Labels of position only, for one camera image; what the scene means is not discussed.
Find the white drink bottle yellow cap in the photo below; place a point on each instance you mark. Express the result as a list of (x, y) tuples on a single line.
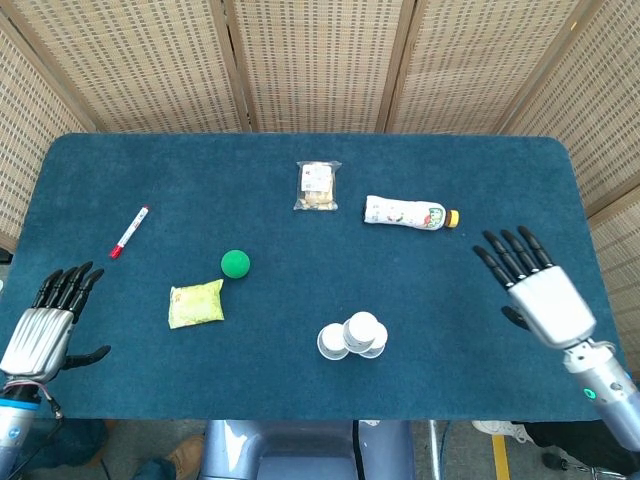
[(405, 212)]

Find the black trousers leg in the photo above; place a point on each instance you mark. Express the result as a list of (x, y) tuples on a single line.
[(565, 434)]

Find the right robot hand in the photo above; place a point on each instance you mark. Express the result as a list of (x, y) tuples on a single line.
[(550, 305)]

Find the blue felt table cloth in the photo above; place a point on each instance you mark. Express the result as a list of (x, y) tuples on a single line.
[(425, 290)]

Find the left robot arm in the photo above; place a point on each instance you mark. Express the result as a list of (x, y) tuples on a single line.
[(12, 425)]

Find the black swivel chair base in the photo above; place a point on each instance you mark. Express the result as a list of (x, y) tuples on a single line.
[(580, 467)]

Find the woven bamboo screen panel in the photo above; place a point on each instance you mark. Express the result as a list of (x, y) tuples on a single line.
[(600, 110), (320, 65), (30, 125), (475, 65), (135, 65), (620, 260)]

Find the metal table leg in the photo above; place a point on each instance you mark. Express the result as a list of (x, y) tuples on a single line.
[(436, 450)]

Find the blue-grey robot torso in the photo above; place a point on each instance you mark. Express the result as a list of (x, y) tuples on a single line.
[(280, 450)]

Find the white sneaker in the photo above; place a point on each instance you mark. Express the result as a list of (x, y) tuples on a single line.
[(500, 430)]

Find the yellow-green snack packet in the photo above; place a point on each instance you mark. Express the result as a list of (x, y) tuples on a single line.
[(196, 304)]

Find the blue jeans leg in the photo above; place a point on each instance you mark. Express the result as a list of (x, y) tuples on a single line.
[(152, 471)]

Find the brown leather shoe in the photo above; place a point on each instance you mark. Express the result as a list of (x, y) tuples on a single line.
[(187, 456)]

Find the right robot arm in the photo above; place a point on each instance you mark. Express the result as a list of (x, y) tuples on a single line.
[(610, 395)]

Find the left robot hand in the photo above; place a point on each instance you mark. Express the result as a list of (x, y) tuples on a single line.
[(37, 342)]

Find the clear bag of crackers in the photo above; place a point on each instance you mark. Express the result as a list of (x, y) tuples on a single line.
[(317, 186)]

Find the red white marker pen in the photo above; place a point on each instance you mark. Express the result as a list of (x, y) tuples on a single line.
[(131, 231)]

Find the white paper cup green flower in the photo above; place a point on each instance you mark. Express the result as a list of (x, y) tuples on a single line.
[(330, 339), (361, 325)]

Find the green foam ball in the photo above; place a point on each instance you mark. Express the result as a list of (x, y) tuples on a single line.
[(235, 263)]

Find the white paper cup blue flower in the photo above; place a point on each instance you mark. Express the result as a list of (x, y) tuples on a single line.
[(381, 344)]

